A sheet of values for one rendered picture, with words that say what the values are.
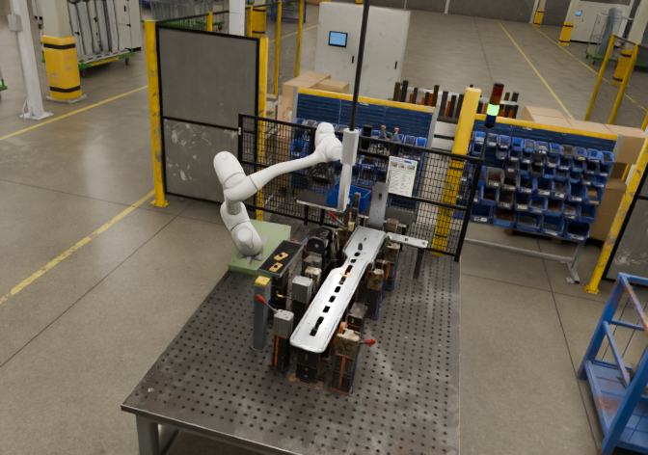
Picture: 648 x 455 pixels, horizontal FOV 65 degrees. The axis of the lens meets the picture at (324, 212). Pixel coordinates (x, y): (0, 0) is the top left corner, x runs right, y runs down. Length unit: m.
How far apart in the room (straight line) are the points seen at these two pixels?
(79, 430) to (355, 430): 1.80
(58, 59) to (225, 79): 5.35
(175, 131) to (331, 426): 3.90
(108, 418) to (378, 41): 7.76
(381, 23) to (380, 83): 1.05
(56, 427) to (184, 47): 3.52
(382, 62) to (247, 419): 7.94
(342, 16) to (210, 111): 4.85
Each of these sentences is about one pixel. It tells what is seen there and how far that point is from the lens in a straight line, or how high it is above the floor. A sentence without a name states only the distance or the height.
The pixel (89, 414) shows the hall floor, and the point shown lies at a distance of 3.76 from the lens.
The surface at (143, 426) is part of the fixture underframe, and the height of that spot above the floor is 0.54.
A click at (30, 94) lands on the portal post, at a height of 0.36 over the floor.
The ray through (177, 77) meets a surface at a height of 1.49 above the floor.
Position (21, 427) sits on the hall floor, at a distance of 3.82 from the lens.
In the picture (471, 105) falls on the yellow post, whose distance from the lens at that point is 3.69.
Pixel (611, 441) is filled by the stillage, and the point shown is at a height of 0.18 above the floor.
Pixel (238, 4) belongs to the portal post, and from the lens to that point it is 7.30.
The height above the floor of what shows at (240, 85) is 1.51.
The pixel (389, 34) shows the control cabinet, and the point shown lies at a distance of 9.67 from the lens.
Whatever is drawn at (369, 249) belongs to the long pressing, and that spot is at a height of 1.00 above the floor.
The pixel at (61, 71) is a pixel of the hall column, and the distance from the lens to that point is 10.27.
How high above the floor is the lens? 2.70
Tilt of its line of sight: 26 degrees down
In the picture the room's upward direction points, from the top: 6 degrees clockwise
